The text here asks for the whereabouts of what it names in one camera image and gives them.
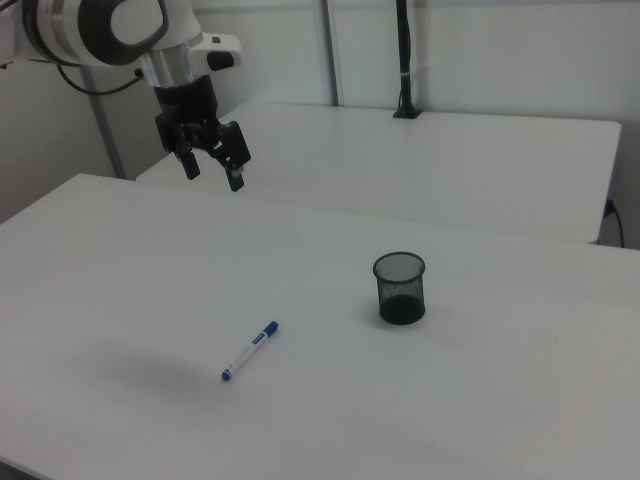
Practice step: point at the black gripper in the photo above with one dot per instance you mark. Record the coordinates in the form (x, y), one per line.
(187, 107)

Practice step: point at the blue capped white marker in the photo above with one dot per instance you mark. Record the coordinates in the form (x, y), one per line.
(248, 351)

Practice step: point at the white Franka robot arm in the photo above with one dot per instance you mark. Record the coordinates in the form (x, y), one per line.
(75, 30)

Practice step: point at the white side table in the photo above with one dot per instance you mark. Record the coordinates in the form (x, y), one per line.
(400, 165)

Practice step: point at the black clamp-mounted pole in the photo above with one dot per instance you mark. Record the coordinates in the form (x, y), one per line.
(406, 60)

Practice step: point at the black mesh pen cup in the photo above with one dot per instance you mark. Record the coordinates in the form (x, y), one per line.
(400, 300)

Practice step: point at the grey partition corner post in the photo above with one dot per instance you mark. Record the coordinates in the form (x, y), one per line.
(105, 130)

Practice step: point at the grey partition frame post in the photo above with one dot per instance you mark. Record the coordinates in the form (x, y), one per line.
(332, 50)

